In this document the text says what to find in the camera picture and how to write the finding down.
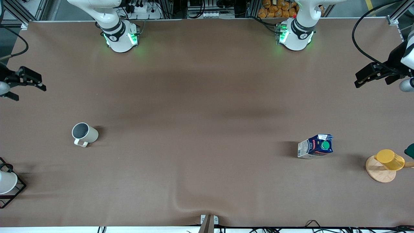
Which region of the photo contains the beige mug with grey inside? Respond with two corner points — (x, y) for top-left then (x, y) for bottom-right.
(71, 122), (99, 148)

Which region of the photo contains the blue white milk carton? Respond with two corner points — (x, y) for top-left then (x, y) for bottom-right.
(297, 134), (334, 160)

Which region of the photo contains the yellow plastic cup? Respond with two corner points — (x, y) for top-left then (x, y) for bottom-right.
(374, 149), (405, 171)

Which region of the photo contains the white cup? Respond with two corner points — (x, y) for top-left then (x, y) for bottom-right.
(0, 171), (18, 194)

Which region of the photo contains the round wooden cup stand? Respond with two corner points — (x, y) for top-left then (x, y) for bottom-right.
(365, 155), (414, 183)

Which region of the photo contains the pile of orange bread rolls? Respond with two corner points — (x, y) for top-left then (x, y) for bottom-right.
(258, 0), (299, 18)

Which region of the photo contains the white power strip with plugs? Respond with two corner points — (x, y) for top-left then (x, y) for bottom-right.
(125, 0), (163, 20)

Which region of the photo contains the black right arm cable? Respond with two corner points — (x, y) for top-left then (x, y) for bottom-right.
(0, 24), (29, 62)

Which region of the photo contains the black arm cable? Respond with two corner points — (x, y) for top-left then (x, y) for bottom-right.
(0, 24), (29, 62)
(352, 0), (409, 70)

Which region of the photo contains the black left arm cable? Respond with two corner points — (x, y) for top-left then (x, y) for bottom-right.
(352, 0), (409, 70)

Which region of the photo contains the aluminium frame post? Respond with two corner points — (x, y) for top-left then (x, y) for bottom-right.
(0, 0), (49, 28)
(387, 0), (414, 26)

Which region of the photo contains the black wire rack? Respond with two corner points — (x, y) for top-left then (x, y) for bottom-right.
(0, 157), (27, 209)

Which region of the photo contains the metal bracket plate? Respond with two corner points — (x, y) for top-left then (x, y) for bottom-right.
(200, 214), (219, 225)

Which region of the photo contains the grey mount post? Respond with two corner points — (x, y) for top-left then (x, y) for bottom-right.
(198, 215), (214, 233)

